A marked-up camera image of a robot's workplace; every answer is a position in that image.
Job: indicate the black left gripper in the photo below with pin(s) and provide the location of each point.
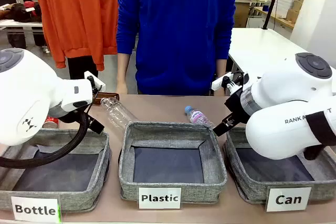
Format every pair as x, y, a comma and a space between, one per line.
64, 116

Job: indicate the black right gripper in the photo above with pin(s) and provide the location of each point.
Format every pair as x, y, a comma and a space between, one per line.
237, 106

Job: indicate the red aluminium can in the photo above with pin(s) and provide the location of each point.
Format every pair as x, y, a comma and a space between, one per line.
51, 122

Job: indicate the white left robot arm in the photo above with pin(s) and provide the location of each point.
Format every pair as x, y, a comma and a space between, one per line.
26, 90

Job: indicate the person's left forearm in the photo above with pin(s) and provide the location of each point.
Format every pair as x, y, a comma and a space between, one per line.
221, 68

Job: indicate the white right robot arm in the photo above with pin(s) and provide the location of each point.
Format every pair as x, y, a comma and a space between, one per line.
283, 87

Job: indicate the person's right forearm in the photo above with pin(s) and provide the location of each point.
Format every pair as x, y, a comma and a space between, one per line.
123, 65

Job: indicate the grey fabric basket labelled Bottle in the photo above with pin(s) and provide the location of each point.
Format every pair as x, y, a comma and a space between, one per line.
101, 171

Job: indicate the grey fabric basket labelled Can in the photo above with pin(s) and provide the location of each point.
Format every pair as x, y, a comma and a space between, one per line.
246, 184

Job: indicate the grey fabric basket labelled Plastic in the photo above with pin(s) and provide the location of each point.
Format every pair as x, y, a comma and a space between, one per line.
170, 192

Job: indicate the white Can label card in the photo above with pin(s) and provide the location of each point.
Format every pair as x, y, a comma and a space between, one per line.
288, 199

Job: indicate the person's right hand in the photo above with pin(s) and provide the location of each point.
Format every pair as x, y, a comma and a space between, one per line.
121, 86

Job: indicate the large clear plastic bottle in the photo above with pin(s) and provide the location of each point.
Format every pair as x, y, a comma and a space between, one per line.
118, 113

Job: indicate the small pink label water bottle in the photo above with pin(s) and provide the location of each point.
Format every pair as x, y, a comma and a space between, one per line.
197, 117

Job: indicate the brown glass bottle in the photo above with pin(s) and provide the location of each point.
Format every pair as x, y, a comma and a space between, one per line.
110, 95

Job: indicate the white background table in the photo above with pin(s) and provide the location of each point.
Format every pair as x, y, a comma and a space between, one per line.
260, 45

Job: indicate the white Plastic label card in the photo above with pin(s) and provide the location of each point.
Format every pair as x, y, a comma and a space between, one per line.
159, 198

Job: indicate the person in blue hoodie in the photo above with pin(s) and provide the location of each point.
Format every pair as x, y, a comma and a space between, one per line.
178, 37

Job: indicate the white Bottle label card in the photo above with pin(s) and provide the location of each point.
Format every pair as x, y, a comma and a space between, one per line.
35, 209

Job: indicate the person in orange hoodie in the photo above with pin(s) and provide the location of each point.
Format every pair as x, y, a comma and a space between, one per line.
78, 16

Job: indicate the wooden workbench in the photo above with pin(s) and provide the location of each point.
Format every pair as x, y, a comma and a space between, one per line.
275, 15

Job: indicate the white table with clothes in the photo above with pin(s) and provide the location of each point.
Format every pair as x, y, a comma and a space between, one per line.
21, 24

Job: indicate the black tripod pole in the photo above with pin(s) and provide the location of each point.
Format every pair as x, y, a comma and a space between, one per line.
273, 1

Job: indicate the cardboard boxes stack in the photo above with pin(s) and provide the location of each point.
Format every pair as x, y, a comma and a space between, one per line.
295, 10

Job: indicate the dark brown clothing pile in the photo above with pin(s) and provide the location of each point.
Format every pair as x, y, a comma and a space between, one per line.
18, 12

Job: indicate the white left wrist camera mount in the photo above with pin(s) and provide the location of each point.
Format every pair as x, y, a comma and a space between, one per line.
95, 82

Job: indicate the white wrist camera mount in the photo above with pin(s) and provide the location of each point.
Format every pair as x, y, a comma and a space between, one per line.
95, 82
218, 82

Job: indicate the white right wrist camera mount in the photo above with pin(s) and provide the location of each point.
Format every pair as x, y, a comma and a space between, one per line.
218, 82

